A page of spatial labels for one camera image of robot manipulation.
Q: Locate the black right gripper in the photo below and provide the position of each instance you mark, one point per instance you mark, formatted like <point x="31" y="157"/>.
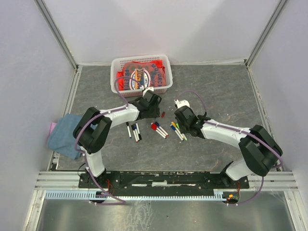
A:
<point x="182" y="130"/>

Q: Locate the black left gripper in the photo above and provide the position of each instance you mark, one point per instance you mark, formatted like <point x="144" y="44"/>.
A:
<point x="156" y="113"/>

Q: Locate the white marker green cap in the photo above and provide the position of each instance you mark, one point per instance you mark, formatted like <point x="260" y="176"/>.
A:
<point x="179" y="127"/>

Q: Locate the white marker yellow cap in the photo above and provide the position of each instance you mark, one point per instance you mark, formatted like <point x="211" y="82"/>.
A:
<point x="178" y="131"/>

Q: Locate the white marker blue eraser cap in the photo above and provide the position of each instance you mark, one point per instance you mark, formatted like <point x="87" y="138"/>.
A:
<point x="177" y="133"/>

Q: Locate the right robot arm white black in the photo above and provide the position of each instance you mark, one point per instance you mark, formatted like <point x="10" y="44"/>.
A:
<point x="259" y="150"/>

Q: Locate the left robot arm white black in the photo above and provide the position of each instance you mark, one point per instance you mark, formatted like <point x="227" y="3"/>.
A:
<point x="92" y="130"/>

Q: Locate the uncapped white marker red end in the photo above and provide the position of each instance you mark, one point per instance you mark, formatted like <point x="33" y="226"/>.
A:
<point x="135" y="133"/>

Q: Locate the orange printed cloth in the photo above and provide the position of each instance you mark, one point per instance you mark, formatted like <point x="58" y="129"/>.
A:
<point x="147" y="74"/>

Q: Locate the uncapped white marker black end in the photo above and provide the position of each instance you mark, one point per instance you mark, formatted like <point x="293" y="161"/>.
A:
<point x="138" y="131"/>

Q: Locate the white plastic basket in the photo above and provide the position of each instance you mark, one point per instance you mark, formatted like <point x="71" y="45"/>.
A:
<point x="117" y="65"/>

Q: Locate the circuit board with leds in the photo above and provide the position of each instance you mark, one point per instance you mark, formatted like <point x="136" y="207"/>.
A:
<point x="233" y="198"/>

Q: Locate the blue cloth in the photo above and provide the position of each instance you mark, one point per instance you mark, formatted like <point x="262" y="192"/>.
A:
<point x="61" y="139"/>

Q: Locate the pink cloth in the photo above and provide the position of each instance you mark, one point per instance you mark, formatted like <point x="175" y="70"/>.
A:
<point x="52" y="127"/>

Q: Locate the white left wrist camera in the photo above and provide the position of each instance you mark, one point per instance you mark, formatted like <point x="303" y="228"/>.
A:
<point x="150" y="89"/>

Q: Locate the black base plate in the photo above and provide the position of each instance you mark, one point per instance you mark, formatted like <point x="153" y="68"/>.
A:
<point x="158" y="183"/>

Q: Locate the aluminium frame rail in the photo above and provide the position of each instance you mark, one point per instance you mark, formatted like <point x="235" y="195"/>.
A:
<point x="70" y="180"/>

